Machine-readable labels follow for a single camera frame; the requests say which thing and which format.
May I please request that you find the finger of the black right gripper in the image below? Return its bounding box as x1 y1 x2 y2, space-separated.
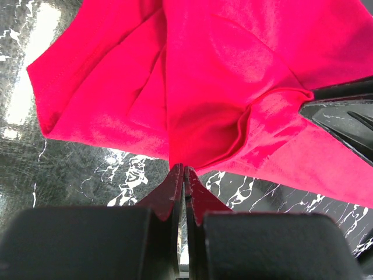
300 99 372 165
312 76 372 101

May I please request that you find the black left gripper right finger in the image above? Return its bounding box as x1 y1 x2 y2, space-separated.
184 167 361 279

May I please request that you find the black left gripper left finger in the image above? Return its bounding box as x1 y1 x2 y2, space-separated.
1 164 184 279

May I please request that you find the pink red t-shirt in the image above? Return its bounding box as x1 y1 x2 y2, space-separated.
27 1 372 207

